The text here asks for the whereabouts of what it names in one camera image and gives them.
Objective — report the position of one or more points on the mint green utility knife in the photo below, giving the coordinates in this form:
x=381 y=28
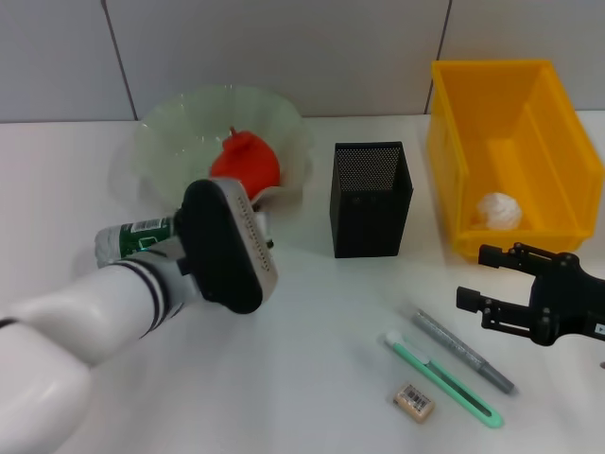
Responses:
x=454 y=383

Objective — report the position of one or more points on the grey pen with clear cap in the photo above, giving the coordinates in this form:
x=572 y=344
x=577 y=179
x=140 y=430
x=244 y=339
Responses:
x=439 y=331

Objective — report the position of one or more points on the red toy fruit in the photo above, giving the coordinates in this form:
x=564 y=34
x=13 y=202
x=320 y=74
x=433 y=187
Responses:
x=250 y=161

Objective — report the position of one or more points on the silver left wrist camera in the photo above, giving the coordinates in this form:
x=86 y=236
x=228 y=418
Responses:
x=217 y=246

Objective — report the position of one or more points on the black mesh pen holder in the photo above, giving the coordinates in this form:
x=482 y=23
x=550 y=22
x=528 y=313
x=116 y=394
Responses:
x=368 y=222

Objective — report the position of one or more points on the beige eraser with barcode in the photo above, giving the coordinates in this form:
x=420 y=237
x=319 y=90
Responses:
x=415 y=402

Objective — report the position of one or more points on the translucent green wavy fruit bowl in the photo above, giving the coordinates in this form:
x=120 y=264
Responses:
x=189 y=123

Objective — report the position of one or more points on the white paper ball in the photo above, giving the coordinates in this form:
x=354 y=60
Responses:
x=498 y=210

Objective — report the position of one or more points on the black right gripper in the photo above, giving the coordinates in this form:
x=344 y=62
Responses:
x=576 y=302

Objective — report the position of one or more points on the clear water bottle green label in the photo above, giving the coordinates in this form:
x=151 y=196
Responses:
x=127 y=239

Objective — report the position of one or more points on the yellow plastic storage bin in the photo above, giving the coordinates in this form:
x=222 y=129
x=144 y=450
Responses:
x=482 y=118

